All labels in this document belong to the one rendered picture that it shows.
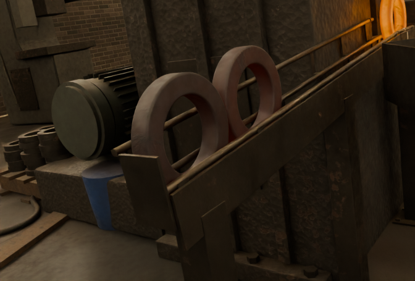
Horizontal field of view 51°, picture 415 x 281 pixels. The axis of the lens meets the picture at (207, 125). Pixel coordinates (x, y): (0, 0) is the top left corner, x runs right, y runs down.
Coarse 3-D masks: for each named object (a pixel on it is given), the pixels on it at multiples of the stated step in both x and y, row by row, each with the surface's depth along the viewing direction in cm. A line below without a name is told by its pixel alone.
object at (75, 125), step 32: (64, 96) 201; (96, 96) 193; (128, 96) 206; (64, 128) 208; (96, 128) 193; (128, 128) 207; (64, 160) 236; (96, 160) 225; (64, 192) 215; (128, 192) 183; (96, 224) 206; (128, 224) 190
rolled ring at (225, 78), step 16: (240, 48) 75; (256, 48) 77; (224, 64) 73; (240, 64) 73; (256, 64) 78; (272, 64) 82; (224, 80) 71; (272, 80) 82; (224, 96) 71; (272, 96) 82; (272, 112) 82; (240, 128) 74
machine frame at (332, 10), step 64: (128, 0) 149; (192, 0) 129; (256, 0) 117; (320, 0) 115; (192, 64) 138; (320, 64) 116; (192, 128) 146; (384, 128) 159; (256, 192) 138; (320, 192) 124; (384, 192) 160; (256, 256) 140; (320, 256) 130
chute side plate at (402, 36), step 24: (360, 72) 110; (312, 96) 89; (336, 96) 98; (360, 96) 110; (288, 120) 81; (312, 120) 89; (264, 144) 75; (288, 144) 81; (216, 168) 64; (240, 168) 69; (264, 168) 75; (192, 192) 60; (216, 192) 64; (240, 192) 69; (192, 216) 60; (192, 240) 60
